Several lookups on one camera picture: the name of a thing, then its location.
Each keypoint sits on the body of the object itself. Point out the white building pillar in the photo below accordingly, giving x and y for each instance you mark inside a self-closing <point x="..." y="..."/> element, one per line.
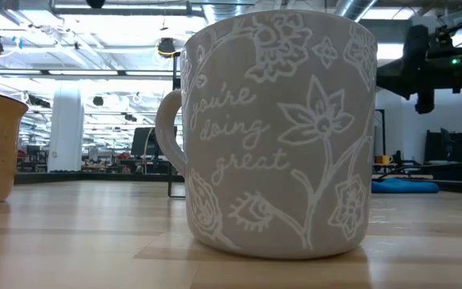
<point x="66" y="132"/>

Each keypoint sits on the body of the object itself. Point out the silver ventilation duct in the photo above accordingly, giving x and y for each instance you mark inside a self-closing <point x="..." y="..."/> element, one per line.
<point x="353" y="7"/>

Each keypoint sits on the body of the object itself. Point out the small yellow mug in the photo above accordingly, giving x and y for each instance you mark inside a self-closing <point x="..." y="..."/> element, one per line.
<point x="384" y="159"/>

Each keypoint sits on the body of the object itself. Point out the large grey floral print mug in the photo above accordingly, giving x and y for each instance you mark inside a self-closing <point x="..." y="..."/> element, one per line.
<point x="279" y="160"/>

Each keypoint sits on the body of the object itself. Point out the black storage cabinet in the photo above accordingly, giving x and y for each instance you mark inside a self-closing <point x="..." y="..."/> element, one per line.
<point x="455" y="146"/>

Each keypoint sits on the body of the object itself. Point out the black background table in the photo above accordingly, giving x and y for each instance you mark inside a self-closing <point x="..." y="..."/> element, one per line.
<point x="447" y="165"/>

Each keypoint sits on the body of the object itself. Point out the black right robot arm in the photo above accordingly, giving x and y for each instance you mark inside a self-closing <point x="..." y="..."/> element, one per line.
<point x="455" y="74"/>

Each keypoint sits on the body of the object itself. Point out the dark computer monitor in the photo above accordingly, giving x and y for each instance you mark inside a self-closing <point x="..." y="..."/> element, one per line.
<point x="143" y="142"/>

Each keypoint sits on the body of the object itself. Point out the black table edge rail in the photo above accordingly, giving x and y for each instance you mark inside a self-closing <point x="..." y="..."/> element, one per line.
<point x="94" y="177"/>

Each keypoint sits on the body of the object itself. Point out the blue folded cloth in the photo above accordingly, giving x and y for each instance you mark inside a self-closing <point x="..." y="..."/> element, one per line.
<point x="403" y="186"/>

